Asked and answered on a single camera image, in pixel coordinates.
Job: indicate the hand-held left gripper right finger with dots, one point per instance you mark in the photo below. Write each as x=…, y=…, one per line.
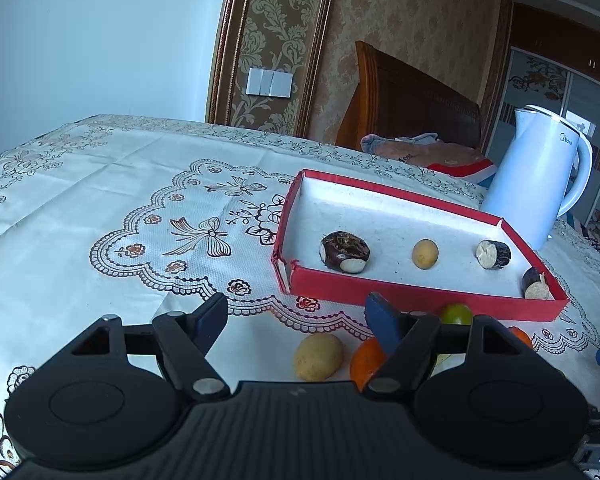
x=385, y=322

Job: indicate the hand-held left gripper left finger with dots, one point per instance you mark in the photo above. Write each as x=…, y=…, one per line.
x=210, y=320

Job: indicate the large orange tangerine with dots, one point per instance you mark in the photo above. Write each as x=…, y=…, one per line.
x=365, y=365

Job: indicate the round green jujube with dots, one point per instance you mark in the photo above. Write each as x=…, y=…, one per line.
x=455, y=314

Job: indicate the small yellow potato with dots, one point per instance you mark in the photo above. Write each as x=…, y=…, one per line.
x=425, y=254

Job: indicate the small orange tangerine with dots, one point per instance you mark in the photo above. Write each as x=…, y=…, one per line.
x=522, y=338

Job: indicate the red cardboard box tray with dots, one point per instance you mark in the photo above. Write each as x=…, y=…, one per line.
x=395, y=220

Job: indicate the peach blanket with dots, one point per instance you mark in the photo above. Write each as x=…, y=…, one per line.
x=410, y=152

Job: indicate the red cloth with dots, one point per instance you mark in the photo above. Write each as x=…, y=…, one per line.
x=467, y=170

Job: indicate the white electric kettle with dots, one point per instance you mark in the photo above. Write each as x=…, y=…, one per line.
x=525, y=185

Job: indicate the brown wooden headboard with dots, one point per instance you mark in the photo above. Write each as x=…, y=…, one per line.
x=410, y=105

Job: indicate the white wall light switch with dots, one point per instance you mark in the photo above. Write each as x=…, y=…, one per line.
x=270, y=81

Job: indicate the gilded wall moulding frame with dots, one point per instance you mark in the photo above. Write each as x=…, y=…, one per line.
x=275, y=35

